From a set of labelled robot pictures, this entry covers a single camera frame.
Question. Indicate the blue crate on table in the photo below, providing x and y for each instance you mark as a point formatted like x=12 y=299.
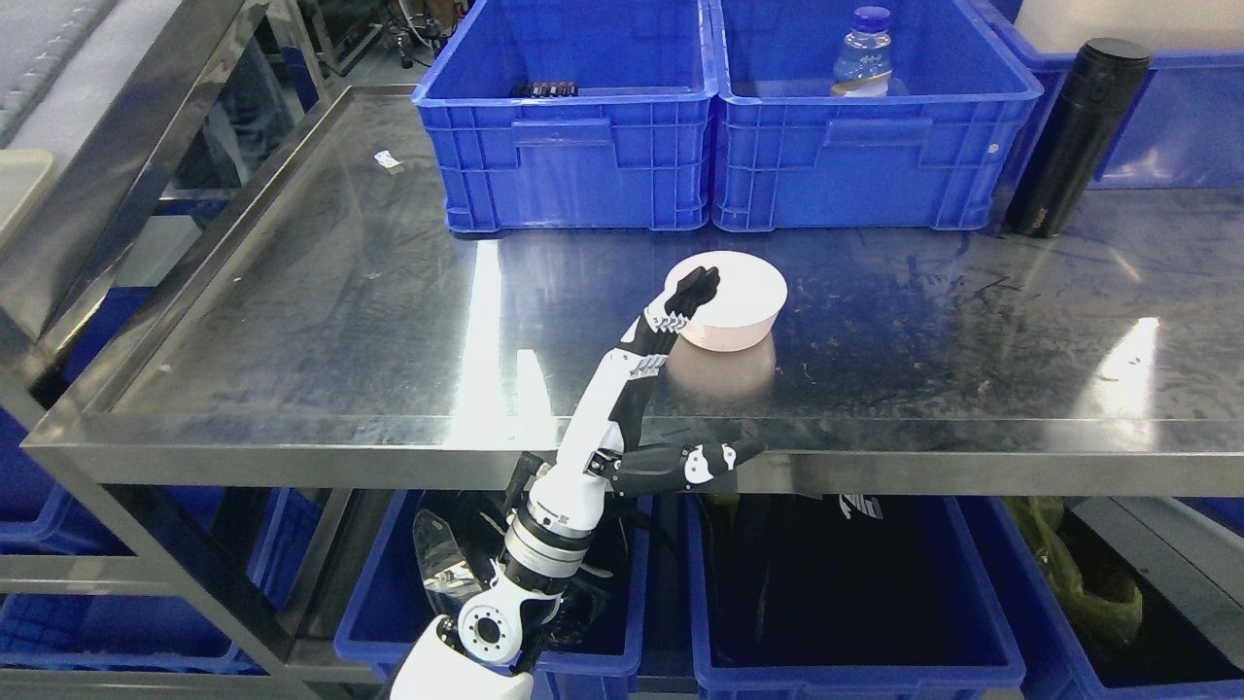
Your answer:
x=790 y=154
x=1183 y=130
x=631 y=150

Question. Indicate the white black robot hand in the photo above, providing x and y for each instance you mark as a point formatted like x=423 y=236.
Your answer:
x=601 y=449

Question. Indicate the black shiny bagged item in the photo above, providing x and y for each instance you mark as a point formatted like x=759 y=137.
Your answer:
x=457 y=534

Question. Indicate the blue bin under table left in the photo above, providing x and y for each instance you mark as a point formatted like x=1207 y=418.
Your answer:
x=390 y=607

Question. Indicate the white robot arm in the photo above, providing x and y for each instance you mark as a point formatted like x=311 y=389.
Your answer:
x=483 y=639

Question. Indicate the pink plastic bowl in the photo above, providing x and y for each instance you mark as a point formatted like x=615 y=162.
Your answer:
x=751 y=293

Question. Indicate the blue bin under table middle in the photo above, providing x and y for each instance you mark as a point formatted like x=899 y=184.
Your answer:
x=789 y=598

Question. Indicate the blue bin under table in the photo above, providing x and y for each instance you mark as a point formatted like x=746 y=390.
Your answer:
x=789 y=598
x=1058 y=667
x=390 y=607

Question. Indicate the stainless steel table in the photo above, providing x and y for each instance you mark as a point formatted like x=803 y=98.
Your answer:
x=329 y=340

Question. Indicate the clear water bottle blue cap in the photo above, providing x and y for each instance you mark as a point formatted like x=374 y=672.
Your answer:
x=862 y=68

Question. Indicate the blue crate on table left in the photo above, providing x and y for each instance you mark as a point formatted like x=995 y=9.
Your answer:
x=631 y=150

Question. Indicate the small white paper scrap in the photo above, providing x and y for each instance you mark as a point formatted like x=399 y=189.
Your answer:
x=390 y=163

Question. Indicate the blue crate on table right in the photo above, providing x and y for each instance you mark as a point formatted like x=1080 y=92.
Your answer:
x=1183 y=130

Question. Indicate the stainless steel shelf rack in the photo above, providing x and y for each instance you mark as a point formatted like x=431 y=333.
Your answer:
x=116 y=121

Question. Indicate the black thermos flask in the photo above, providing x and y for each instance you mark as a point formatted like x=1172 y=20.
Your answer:
x=1103 y=81

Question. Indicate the blue bin under table right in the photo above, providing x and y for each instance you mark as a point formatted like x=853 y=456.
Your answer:
x=1058 y=667

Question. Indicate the blue crate on table middle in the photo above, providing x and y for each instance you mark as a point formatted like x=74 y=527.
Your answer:
x=790 y=154

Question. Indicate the olive green bag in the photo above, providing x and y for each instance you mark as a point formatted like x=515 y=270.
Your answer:
x=1096 y=590

